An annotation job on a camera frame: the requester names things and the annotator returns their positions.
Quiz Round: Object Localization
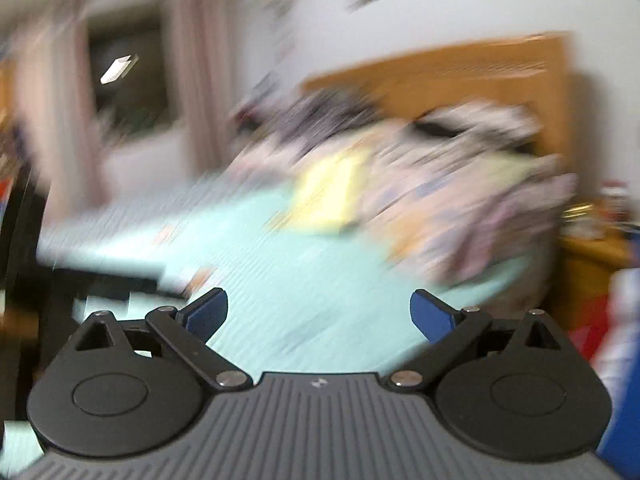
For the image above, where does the bee pattern quilted bedspread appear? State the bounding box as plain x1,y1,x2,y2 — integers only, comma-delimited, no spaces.
37,180,551,377

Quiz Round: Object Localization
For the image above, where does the floral pink pillow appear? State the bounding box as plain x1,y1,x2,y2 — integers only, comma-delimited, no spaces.
224,122,576,285

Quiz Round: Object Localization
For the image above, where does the wooden nightstand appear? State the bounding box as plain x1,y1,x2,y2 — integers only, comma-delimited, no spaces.
550,232,634,332

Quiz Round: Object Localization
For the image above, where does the yellow paper sheet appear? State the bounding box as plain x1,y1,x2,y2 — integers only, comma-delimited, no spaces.
283,148,371,234

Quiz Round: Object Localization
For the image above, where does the dark patterned garment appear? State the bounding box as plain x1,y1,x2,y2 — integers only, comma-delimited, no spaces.
234,88,541,153

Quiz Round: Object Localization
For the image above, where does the wooden headboard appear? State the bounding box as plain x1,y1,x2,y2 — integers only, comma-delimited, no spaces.
299,32,575,166

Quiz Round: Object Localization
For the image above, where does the pink curtain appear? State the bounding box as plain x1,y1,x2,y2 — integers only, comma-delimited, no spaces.
168,0,235,174

